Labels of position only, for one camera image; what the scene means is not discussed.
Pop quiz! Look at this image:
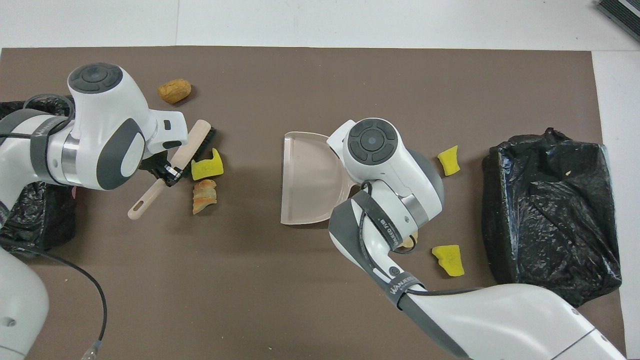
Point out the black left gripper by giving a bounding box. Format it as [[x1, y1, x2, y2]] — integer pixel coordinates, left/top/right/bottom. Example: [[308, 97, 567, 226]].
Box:
[[141, 152, 184, 189]]

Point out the large notched yellow sponge piece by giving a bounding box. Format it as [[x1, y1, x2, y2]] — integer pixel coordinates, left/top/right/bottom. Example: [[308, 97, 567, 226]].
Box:
[[191, 148, 225, 181]]

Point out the beige brush with black bristles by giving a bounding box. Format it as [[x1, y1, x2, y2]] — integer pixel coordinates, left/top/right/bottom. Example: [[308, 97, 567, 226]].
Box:
[[127, 119, 218, 221]]

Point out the golden flaky pastry piece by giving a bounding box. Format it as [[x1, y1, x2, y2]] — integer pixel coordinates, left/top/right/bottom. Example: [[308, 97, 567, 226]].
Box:
[[192, 179, 218, 216]]

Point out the brown fried nugget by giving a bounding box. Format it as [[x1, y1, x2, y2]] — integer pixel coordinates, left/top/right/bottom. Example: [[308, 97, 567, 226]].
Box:
[[157, 79, 192, 105]]

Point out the beige plastic dustpan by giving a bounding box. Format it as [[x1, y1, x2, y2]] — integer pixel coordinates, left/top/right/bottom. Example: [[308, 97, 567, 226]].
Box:
[[280, 131, 361, 226]]

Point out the black trash bag over pink bin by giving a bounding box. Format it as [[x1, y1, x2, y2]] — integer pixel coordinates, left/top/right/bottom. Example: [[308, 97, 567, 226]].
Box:
[[0, 95, 78, 253]]

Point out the black trash bag liner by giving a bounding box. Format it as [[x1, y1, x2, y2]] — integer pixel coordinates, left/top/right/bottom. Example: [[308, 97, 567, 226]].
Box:
[[481, 127, 623, 308]]

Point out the brown table mat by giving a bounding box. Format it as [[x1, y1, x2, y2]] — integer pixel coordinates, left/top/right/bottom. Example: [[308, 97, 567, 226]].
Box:
[[0, 46, 627, 360]]

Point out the dark ribbed panel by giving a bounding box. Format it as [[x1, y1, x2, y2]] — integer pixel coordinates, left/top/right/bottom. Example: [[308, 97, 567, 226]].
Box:
[[595, 0, 640, 43]]

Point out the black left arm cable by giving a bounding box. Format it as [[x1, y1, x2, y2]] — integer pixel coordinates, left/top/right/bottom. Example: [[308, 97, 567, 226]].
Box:
[[0, 92, 108, 360]]

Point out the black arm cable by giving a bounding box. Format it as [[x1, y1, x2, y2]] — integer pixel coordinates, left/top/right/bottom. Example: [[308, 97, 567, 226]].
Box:
[[357, 180, 481, 297], [0, 92, 108, 360]]

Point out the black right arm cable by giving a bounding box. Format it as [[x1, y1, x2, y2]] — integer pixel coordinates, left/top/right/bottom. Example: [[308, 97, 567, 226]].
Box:
[[357, 180, 481, 297]]

